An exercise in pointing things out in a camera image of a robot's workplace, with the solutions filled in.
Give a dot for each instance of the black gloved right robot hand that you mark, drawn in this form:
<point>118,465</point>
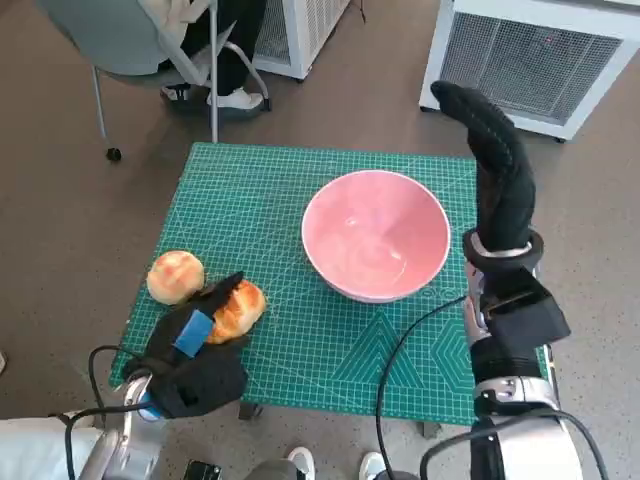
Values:
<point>505,190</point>

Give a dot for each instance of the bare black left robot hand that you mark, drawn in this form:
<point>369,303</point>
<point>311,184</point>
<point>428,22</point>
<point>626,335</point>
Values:
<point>200,380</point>

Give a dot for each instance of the long orange bread loaf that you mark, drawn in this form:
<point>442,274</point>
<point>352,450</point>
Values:
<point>240,310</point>

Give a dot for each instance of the pink bowl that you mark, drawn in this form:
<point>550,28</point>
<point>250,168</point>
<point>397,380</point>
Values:
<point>375,235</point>

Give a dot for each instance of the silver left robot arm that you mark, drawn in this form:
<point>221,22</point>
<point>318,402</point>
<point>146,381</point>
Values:
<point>130,450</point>

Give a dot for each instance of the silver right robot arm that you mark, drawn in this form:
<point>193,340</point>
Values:
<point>500,365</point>

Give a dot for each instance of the round bread bun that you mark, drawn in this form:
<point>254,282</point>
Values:
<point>172,275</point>

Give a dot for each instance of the black box device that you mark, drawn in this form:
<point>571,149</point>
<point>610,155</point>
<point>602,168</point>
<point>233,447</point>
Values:
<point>202,471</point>

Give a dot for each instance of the green cutting mat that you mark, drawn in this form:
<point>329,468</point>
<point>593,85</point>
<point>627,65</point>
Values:
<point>300,360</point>

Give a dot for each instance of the large white mesh cabinet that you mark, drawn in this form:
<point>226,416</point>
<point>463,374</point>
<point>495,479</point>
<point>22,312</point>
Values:
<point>530,65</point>

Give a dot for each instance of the white shoe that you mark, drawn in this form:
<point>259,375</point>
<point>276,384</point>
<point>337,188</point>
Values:
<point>372,467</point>
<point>301,465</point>

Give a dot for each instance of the white cloth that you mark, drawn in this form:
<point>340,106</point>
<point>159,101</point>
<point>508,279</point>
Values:
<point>35,450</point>

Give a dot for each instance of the small white mesh cabinet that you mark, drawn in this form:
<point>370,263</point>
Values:
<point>300,35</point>

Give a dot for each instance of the person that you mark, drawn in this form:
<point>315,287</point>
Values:
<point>245,45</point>

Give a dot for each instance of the grey office chair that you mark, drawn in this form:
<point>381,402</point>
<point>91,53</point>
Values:
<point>125,45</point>

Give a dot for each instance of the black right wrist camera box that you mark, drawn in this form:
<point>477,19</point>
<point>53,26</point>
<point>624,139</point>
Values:
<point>530,315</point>

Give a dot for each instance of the metal table bracket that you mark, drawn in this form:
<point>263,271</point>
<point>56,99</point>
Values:
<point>431,431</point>

